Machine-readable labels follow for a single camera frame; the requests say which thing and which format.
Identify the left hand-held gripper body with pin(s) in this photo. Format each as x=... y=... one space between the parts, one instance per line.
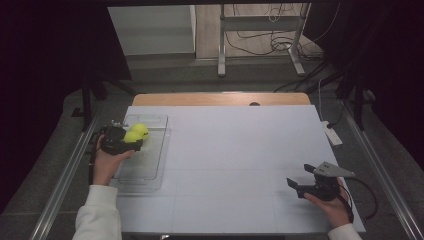
x=113 y=141

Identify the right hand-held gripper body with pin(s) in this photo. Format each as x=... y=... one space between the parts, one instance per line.
x=323 y=190

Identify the yellow tennis ball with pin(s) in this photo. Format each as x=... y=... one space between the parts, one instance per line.
x=132 y=136
x=141 y=129

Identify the clear plastic container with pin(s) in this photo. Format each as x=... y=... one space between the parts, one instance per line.
x=146 y=160

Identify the person's right hand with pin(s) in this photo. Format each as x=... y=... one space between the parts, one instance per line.
x=333 y=210

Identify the person's left hand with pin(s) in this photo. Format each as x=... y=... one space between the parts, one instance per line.
x=105 y=166

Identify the white power strip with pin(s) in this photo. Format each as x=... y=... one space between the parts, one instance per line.
x=331 y=133

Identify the black metal stand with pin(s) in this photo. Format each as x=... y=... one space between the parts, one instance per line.
x=86 y=100
x=359 y=100

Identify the white board table cover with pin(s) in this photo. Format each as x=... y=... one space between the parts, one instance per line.
x=216 y=150

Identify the black curtain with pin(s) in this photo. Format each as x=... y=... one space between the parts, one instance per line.
x=393 y=66
x=40 y=66

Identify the white cabinet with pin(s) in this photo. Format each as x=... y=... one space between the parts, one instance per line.
x=153 y=30

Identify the aluminium rail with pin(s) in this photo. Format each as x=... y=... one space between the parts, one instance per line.
x=386 y=186
x=63 y=186

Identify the white metal desk frame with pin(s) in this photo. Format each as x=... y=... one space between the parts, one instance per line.
x=221 y=43

